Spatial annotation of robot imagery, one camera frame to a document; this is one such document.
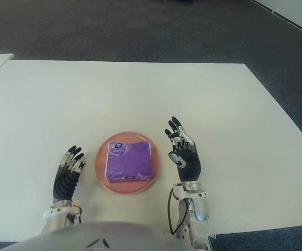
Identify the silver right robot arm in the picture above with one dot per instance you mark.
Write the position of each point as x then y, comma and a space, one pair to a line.
200, 206

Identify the pink round plate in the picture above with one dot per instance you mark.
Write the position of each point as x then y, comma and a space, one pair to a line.
101, 162

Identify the grey robot torso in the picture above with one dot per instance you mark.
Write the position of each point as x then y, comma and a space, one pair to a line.
88, 235

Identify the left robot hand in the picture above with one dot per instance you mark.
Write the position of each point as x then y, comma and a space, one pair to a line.
63, 185

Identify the purple tissue paper pack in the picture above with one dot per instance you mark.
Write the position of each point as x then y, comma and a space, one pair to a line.
128, 162

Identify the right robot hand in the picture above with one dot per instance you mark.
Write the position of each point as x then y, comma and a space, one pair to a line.
190, 164

